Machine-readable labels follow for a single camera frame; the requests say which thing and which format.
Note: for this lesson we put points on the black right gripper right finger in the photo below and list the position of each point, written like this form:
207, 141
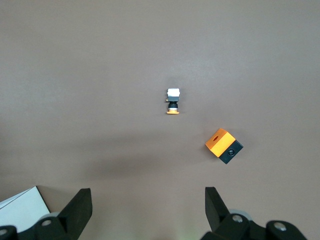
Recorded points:
215, 210

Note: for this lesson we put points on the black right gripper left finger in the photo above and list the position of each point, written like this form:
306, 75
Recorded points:
77, 210

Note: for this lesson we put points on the white drawer cabinet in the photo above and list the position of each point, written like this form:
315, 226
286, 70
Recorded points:
22, 208

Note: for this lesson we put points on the orange and black button box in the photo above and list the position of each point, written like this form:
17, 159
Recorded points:
220, 143

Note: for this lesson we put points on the orange-capped push button switch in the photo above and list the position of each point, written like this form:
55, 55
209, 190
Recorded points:
173, 98

